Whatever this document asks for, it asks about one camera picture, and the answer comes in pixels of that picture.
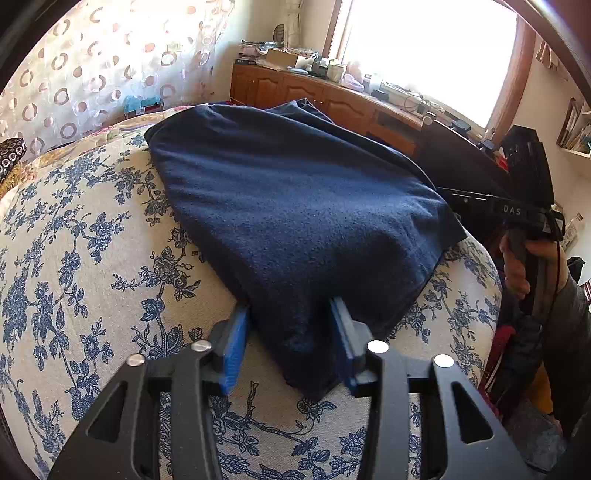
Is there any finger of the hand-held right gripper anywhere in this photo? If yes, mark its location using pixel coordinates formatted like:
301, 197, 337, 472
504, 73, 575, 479
436, 185, 505, 207

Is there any white blue-floral bed sheet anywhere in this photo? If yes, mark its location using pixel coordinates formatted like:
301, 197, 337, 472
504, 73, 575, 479
0, 122, 504, 480

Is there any person's right hand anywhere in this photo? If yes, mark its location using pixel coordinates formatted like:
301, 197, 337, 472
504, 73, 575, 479
500, 233, 571, 298

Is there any circle-patterned sheer curtain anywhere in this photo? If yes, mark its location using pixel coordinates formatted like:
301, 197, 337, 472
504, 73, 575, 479
0, 0, 236, 160

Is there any blue tissue box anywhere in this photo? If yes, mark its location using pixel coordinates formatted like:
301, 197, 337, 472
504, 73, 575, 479
124, 95, 163, 117

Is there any person's right forearm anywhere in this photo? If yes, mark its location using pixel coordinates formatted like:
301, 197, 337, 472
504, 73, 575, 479
538, 272, 591, 444

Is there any wooden cabinet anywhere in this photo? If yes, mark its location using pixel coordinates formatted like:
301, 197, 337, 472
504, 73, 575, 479
230, 62, 426, 158

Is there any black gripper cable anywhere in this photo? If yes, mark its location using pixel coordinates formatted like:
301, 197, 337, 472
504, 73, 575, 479
547, 208, 568, 296

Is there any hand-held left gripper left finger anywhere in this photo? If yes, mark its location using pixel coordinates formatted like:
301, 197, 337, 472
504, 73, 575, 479
48, 305, 252, 480

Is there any window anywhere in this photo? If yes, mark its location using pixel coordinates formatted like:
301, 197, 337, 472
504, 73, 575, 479
323, 0, 537, 136

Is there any navy printed t-shirt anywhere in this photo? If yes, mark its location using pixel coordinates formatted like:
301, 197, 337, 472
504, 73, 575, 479
144, 99, 468, 401

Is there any wall shelf with books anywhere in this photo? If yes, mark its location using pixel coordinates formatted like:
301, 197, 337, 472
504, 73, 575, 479
555, 97, 591, 160

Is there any cardboard box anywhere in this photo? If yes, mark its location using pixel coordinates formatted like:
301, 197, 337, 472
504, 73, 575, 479
267, 48, 302, 71

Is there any dark circle-patterned cloth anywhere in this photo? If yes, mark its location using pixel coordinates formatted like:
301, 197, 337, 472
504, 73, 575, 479
0, 137, 28, 182

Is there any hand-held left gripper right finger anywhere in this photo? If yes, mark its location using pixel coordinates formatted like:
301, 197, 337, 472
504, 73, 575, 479
329, 296, 539, 480

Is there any pile of red and dark clothes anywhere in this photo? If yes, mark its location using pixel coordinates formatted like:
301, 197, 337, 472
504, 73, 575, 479
480, 295, 557, 418

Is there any white window curtain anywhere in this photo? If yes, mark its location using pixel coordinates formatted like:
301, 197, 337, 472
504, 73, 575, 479
283, 0, 305, 49

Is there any pink floral blanket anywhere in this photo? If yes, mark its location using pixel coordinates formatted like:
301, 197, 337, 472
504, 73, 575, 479
18, 105, 197, 178

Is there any stack of books and papers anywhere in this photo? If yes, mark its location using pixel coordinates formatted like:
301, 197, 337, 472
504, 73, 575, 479
235, 41, 278, 64

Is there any pink object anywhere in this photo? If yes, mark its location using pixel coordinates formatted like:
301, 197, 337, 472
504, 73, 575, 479
342, 61, 368, 89

